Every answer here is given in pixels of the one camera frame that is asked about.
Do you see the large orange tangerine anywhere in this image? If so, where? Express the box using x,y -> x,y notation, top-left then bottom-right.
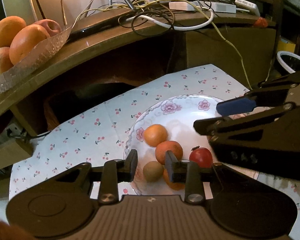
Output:
162,168 -> 186,191

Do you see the oval red tomato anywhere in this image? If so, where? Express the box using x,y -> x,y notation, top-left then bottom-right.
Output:
189,146 -> 213,168

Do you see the small orange tangerine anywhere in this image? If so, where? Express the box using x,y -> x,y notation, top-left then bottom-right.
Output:
154,140 -> 184,165

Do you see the brown kiwi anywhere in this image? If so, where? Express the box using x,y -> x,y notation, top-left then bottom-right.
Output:
142,161 -> 164,182

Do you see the oval orange tangerine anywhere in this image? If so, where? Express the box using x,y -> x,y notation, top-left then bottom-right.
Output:
143,124 -> 168,147

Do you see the white floral plate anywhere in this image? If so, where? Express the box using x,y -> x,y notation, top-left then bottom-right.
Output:
125,94 -> 221,198

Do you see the cherry print tablecloth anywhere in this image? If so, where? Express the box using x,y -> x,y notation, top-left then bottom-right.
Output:
8,63 -> 300,240

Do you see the small red fruit on shelf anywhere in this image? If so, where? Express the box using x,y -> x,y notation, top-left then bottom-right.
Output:
253,17 -> 268,29

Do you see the white router box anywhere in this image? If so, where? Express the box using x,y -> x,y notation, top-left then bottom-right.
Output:
235,0 -> 260,17

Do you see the white power strip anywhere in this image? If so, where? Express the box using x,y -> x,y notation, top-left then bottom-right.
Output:
169,1 -> 237,14

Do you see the wooden tv cabinet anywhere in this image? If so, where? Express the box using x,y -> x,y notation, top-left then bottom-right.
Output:
0,10 -> 277,185

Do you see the leaf shaped glass tray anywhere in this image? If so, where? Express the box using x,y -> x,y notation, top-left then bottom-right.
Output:
0,25 -> 73,94

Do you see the black flat device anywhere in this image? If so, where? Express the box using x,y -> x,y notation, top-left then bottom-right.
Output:
68,9 -> 134,42

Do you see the red apple on tray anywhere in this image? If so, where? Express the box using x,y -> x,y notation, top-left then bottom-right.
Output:
34,19 -> 62,37

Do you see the front orange on tray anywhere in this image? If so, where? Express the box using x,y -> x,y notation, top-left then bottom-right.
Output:
9,24 -> 50,65

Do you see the orange on tray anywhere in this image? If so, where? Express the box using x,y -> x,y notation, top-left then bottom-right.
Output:
9,24 -> 50,65
0,16 -> 26,48

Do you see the top orange on tray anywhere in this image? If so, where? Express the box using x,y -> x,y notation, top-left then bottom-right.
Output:
0,16 -> 26,48

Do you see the yellow cable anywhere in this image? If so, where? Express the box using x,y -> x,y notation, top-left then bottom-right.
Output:
72,0 -> 253,91

